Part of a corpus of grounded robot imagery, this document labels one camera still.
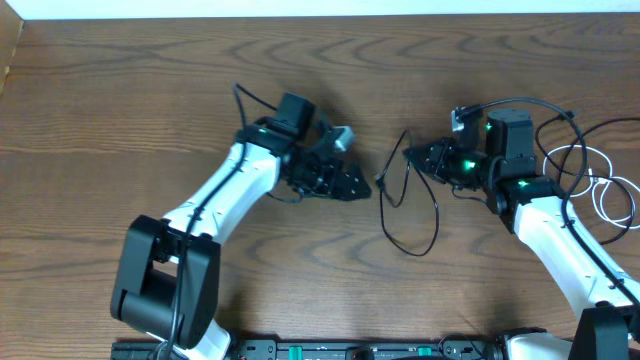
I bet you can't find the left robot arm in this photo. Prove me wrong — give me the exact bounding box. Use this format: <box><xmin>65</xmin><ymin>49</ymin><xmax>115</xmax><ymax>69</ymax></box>
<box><xmin>110</xmin><ymin>93</ymin><xmax>371</xmax><ymax>359</ymax></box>

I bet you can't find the thin black USB cable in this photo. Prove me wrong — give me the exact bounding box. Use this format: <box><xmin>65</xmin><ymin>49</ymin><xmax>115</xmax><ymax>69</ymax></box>
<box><xmin>533</xmin><ymin>110</ymin><xmax>640</xmax><ymax>246</ymax></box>

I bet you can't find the white USB cable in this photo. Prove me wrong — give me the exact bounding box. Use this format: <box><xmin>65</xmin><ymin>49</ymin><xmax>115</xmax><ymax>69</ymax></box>
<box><xmin>542</xmin><ymin>144</ymin><xmax>640</xmax><ymax>230</ymax></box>

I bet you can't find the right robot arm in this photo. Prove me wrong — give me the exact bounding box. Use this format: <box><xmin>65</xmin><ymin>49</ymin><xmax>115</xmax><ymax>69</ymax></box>
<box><xmin>403</xmin><ymin>108</ymin><xmax>639</xmax><ymax>359</ymax></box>

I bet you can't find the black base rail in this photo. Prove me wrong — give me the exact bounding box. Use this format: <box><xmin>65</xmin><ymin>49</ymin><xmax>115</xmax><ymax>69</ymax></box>
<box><xmin>109</xmin><ymin>337</ymin><xmax>576</xmax><ymax>360</ymax></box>

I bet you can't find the thick black USB cable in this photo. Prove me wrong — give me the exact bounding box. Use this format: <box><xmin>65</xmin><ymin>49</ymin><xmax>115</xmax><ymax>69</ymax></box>
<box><xmin>374</xmin><ymin>128</ymin><xmax>441</xmax><ymax>258</ymax></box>

